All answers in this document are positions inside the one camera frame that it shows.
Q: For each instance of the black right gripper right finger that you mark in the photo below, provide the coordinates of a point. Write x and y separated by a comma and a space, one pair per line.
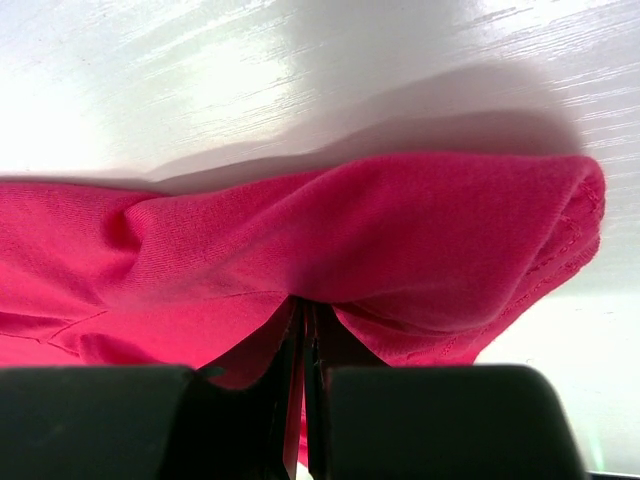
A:
368, 420

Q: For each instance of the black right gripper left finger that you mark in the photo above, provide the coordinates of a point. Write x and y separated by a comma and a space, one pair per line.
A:
237, 417

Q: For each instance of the pink t-shirt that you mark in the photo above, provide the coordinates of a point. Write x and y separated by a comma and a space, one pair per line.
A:
424, 258

